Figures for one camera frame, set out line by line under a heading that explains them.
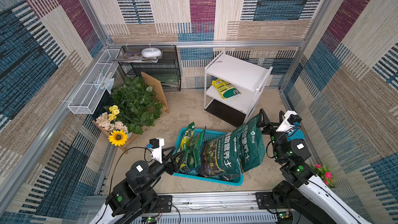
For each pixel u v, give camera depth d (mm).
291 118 540
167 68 1105
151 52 883
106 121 744
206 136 759
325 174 641
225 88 938
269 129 593
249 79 789
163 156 602
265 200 731
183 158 629
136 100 825
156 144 586
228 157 639
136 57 912
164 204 731
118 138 705
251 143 631
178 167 602
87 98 917
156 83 857
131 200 499
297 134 836
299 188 530
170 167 583
